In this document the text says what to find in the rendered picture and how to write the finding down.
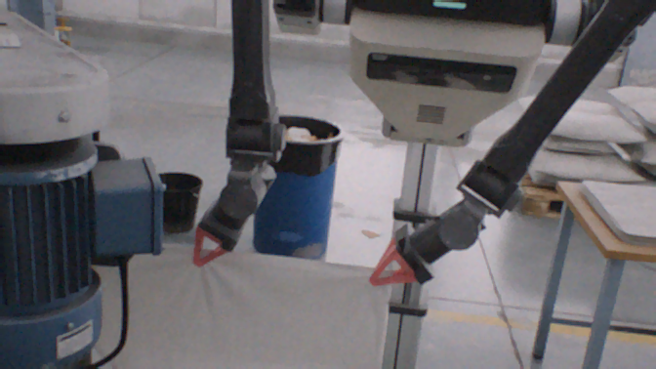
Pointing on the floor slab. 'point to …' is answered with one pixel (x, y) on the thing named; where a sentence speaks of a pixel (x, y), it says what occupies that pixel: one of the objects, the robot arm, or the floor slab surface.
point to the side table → (607, 243)
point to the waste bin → (300, 192)
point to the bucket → (180, 201)
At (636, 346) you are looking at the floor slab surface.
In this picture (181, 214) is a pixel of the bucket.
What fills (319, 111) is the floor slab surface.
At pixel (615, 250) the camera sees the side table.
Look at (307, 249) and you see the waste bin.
